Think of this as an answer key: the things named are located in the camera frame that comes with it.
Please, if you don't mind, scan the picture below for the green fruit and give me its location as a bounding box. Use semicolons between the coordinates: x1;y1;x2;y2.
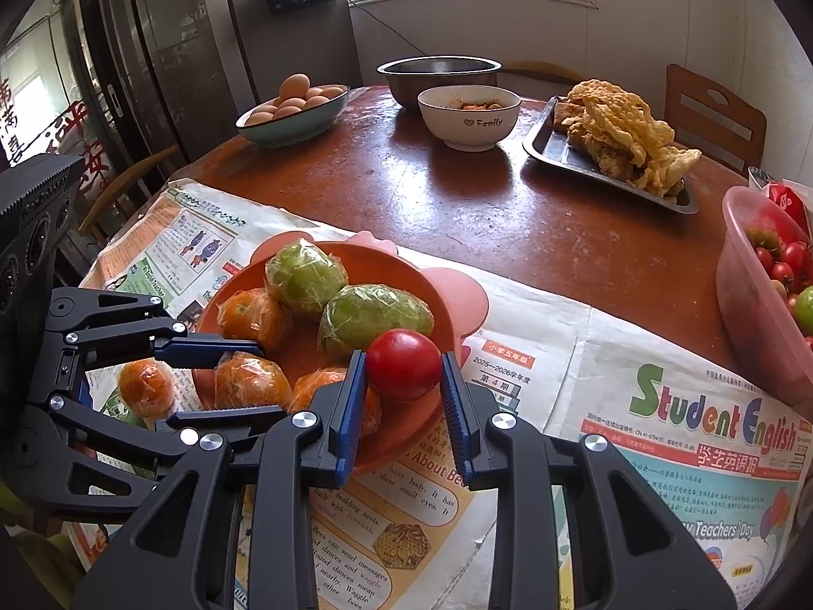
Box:
265;238;349;320
317;284;434;359

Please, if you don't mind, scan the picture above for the dark baking tray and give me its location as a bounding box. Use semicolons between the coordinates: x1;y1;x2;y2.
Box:
522;95;700;217

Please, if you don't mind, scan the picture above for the refrigerator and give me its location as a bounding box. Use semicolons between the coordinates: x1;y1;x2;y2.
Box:
76;0;357;167

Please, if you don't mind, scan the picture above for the red tomato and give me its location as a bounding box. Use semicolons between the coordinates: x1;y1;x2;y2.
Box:
366;329;443;402

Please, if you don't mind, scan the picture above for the curved wooden chair back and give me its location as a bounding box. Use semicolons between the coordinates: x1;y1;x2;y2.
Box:
502;60;583;85

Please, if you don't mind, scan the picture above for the green tomato in basin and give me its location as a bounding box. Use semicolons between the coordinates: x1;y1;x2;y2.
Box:
792;287;813;336

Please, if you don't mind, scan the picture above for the Student English newspaper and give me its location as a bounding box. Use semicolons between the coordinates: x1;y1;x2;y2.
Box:
463;311;811;608

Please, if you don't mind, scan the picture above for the white Family bowl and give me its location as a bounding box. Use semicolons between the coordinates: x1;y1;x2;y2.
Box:
418;84;522;151

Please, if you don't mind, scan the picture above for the wooden chair by wall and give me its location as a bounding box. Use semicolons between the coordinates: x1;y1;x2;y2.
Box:
664;64;768;175

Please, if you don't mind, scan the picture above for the fried dough pile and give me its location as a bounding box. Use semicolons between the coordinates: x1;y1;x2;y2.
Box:
554;79;701;201

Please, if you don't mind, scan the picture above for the pink plastic basin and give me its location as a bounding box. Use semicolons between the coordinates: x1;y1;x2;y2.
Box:
715;188;811;417

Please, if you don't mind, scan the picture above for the plastic bag with red pack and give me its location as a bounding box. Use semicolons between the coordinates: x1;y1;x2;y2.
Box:
747;167;810;234

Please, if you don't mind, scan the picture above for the teal bowl of eggs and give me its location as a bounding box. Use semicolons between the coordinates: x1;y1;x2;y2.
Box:
236;73;350;147

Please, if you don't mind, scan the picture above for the wooden chair at left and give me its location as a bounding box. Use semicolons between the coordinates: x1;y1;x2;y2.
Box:
79;145;179;235

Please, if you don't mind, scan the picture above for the orange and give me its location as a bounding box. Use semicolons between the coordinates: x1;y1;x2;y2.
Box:
213;353;292;409
287;367;382;438
216;288;294;354
117;358;175;420

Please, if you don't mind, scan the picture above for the stainless steel bowl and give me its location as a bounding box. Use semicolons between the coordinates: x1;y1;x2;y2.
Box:
376;55;502;110

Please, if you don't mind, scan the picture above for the orange plastic plate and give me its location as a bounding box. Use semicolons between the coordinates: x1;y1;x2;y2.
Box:
193;231;488;474

